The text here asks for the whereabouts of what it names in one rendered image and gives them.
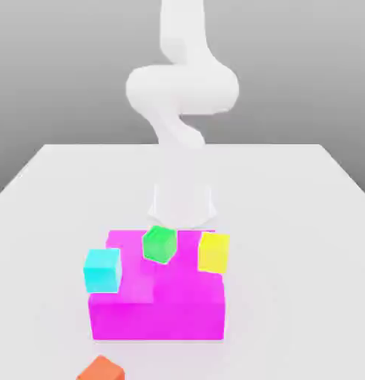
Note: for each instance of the small cyan cube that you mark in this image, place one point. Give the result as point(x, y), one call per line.
point(101, 271)

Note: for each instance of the large magenta box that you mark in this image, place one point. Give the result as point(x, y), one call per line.
point(170, 314)

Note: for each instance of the small green cube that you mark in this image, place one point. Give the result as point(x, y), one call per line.
point(159, 244)

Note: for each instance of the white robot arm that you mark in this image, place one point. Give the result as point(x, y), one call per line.
point(182, 89)

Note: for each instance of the small orange cube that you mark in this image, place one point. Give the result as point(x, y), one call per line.
point(101, 371)

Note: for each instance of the small yellow cube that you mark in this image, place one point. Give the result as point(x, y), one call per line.
point(213, 253)

